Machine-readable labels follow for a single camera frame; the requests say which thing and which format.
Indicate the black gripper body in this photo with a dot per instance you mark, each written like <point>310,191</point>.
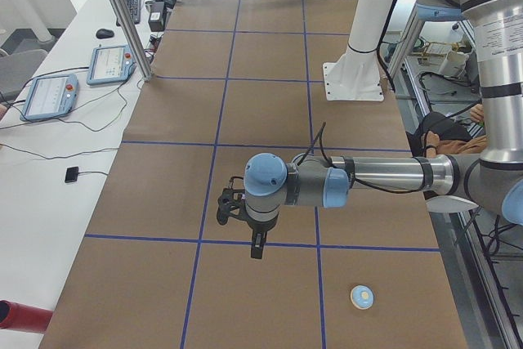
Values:
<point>260,227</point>

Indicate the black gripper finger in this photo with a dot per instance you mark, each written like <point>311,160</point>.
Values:
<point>257,249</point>

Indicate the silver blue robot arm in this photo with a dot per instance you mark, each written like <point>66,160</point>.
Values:
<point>491,179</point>

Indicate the small black square device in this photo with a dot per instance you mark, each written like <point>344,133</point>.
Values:
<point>71,174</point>

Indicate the seated person brown shirt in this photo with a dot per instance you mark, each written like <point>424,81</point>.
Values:
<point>438,135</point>

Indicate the far teach pendant tablet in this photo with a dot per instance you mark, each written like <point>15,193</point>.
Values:
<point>113,64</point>

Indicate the teach pendant tablet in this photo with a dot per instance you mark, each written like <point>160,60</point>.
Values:
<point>50,97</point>
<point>113,64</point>

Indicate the black power adapter box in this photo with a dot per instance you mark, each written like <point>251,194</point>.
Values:
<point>157,16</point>

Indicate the near teach pendant tablet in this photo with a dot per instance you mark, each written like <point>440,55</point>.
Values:
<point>50,97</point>

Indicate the black computer mouse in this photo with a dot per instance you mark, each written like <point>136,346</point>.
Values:
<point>104,33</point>

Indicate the red cylinder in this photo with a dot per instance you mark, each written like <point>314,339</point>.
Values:
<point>24,318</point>

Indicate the black keyboard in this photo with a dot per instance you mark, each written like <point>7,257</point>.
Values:
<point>134,8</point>

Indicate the grey office chair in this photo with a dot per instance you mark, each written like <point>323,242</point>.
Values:
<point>16,69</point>

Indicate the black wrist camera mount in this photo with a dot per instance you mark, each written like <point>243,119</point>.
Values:
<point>231,203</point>

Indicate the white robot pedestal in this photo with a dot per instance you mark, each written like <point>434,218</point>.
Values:
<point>356,74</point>

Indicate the aluminium frame post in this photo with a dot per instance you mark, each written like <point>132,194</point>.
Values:
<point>123,17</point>

